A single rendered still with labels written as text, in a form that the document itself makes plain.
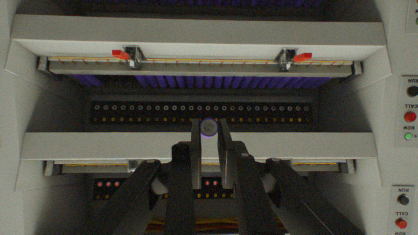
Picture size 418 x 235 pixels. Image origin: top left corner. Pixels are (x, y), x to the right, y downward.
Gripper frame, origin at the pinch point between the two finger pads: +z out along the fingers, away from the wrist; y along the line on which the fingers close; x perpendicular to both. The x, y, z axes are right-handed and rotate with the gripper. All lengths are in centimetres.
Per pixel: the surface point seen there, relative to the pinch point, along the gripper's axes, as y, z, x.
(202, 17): -0.3, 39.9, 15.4
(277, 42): 12.0, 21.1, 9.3
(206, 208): 0.9, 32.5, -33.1
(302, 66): 18.5, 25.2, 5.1
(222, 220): 4.5, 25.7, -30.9
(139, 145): -11.2, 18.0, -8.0
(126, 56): -11.7, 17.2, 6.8
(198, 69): -1.3, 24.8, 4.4
